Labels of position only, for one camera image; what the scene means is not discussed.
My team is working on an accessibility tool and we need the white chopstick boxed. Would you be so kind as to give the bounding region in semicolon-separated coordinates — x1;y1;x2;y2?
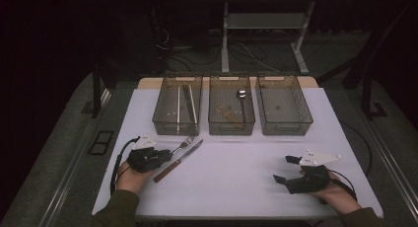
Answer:
176;85;181;133
188;85;199;124

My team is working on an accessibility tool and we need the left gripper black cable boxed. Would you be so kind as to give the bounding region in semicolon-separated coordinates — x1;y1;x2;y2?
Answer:
109;136;141;195

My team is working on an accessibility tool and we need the person's right hand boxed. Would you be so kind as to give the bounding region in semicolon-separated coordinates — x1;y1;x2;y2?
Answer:
309;172;362;216

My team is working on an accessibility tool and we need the metal floor rail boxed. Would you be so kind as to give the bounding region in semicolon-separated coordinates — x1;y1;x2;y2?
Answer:
358;119;418;205
42;88;112;227

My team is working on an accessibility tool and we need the black floor frame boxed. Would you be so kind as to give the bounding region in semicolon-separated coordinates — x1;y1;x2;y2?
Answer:
88;130;115;156

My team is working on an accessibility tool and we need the white floor cable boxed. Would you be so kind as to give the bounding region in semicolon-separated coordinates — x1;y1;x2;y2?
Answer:
230;40;280;73

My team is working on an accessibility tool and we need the black metal stand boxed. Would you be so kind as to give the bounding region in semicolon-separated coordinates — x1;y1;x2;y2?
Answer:
92;55;117;119
361;78;388;121

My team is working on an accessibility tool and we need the thin black floor cable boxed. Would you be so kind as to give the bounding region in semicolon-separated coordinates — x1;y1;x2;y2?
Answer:
339;120;374;178

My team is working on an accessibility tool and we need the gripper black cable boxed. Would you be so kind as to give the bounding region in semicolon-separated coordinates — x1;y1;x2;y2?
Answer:
109;136;141;195
323;169;359;205

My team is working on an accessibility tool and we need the white table frame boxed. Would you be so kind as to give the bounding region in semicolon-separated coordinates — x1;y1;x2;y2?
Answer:
209;0;364;75

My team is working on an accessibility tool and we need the steel fork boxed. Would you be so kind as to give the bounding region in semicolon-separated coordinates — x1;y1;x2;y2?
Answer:
170;135;196;156

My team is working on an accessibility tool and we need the person's left hand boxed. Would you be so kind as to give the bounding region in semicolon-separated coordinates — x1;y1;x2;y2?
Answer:
116;161;156;194

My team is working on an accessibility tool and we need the wooden handled steel knife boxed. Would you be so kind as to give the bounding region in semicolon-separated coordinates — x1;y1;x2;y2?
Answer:
153;138;204;184

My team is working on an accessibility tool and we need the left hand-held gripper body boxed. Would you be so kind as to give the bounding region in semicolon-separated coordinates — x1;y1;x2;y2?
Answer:
127;134;162;174

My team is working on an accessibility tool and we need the steel chopstick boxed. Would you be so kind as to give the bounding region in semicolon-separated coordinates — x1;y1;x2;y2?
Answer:
184;84;196;122

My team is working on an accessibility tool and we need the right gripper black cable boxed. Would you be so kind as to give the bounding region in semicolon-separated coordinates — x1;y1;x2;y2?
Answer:
323;169;359;205

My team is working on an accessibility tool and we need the amber plastic spoon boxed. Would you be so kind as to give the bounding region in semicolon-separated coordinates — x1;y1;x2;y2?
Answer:
216;103;244;126

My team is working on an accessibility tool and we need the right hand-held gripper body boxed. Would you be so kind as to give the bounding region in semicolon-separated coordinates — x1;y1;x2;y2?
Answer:
285;150;342;195

